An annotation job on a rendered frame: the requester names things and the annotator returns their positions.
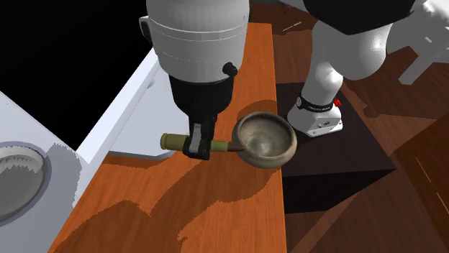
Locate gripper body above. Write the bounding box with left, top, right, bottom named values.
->
left=169, top=74, right=235, bottom=124

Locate white unit with round basin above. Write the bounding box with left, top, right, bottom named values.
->
left=0, top=91, right=93, bottom=253

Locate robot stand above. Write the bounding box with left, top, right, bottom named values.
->
left=275, top=83, right=398, bottom=215

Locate green pen with brown tip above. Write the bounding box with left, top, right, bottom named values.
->
left=160, top=132, right=245, bottom=154

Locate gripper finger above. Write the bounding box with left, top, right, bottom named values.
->
left=181, top=122, right=203, bottom=157
left=199, top=119, right=217, bottom=161

